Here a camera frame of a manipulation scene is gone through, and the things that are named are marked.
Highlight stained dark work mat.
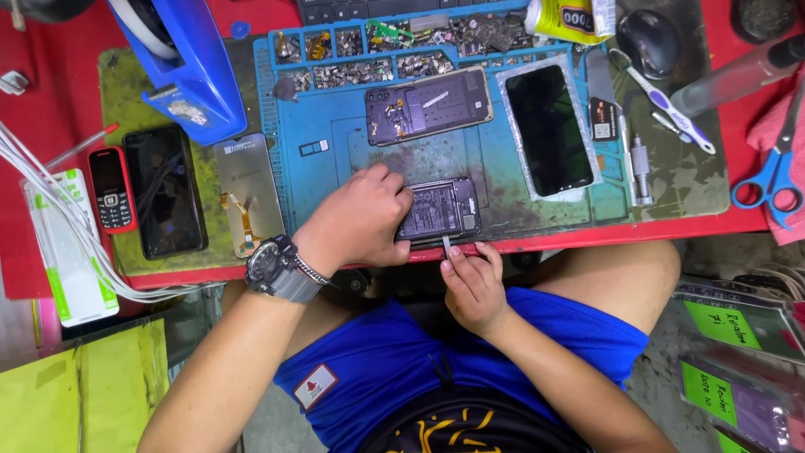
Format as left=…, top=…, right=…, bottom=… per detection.
left=600, top=0, right=731, bottom=222

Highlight person's right hand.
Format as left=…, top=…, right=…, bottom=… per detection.
left=440, top=242, right=514, bottom=338

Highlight black keyboard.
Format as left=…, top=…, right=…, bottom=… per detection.
left=296, top=0, right=530, bottom=26

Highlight purple phone back housing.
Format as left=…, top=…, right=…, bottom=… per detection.
left=364, top=65, right=495, bottom=147

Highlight clear bottle with black cap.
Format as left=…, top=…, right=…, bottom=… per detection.
left=669, top=34, right=805, bottom=120

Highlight person's right leg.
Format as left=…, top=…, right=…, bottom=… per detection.
left=527, top=240, right=683, bottom=338

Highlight heap of small phone parts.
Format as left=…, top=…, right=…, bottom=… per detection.
left=273, top=13, right=556, bottom=93

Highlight purple phone with battery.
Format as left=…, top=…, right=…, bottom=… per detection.
left=394, top=177, right=483, bottom=247

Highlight yellow glue tube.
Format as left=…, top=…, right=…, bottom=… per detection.
left=523, top=0, right=618, bottom=47

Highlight blue handled scissors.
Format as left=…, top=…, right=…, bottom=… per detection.
left=729, top=75, right=805, bottom=231

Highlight black shirt with yellow print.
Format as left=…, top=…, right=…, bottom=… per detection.
left=355, top=383, right=596, bottom=453

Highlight silver tweezers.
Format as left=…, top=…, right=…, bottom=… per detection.
left=650, top=109, right=693, bottom=145

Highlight blue shorts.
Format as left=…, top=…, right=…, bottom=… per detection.
left=273, top=286, right=650, bottom=453

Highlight blue tape dispenser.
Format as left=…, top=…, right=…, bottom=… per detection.
left=106, top=0, right=249, bottom=147

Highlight black computer mouse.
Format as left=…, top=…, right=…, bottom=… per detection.
left=615, top=9, right=683, bottom=80

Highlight grey metal wristwatch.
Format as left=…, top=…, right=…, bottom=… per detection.
left=244, top=235, right=335, bottom=305

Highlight flat metal spatula blade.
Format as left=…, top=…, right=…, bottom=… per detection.
left=584, top=47, right=618, bottom=105

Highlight bundle of white cables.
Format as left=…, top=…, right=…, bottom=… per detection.
left=0, top=118, right=222, bottom=305

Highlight yellow plastic bags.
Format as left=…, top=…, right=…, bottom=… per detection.
left=0, top=317, right=170, bottom=453

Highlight small black card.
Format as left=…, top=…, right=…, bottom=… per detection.
left=589, top=97, right=621, bottom=143

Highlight white and green packet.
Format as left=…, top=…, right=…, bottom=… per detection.
left=21, top=168, right=121, bottom=328

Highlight clear pen with red tip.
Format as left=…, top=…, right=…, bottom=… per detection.
left=44, top=122, right=121, bottom=171

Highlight grey display panel with flex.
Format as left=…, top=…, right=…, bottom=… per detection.
left=212, top=133, right=286, bottom=259

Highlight thin white stick tool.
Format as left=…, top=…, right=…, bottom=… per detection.
left=617, top=106, right=634, bottom=191

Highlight stained green work mat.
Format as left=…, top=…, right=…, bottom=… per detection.
left=97, top=47, right=291, bottom=278

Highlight black phone screen in wrap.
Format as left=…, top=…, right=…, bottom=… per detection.
left=496, top=55, right=605, bottom=203

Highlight black smartphone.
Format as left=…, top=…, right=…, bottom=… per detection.
left=122, top=125, right=210, bottom=260

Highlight white and purple toothbrush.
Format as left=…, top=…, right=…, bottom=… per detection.
left=607, top=48, right=717, bottom=156

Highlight phone case packet green label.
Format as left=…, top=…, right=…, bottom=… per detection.
left=677, top=352, right=805, bottom=453
left=669, top=276, right=805, bottom=367

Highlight red keypad phone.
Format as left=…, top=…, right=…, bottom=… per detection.
left=86, top=146, right=138, bottom=235

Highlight silver metal screwdriver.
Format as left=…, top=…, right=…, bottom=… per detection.
left=628, top=131, right=655, bottom=208

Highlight white plug adapter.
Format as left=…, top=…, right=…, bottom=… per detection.
left=0, top=70, right=30, bottom=96

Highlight blue silicone repair mat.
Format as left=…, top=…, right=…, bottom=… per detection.
left=253, top=5, right=630, bottom=239

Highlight person's left hand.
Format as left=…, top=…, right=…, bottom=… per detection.
left=292, top=165, right=416, bottom=278

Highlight dark round dish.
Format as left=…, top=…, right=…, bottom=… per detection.
left=730, top=0, right=801, bottom=45

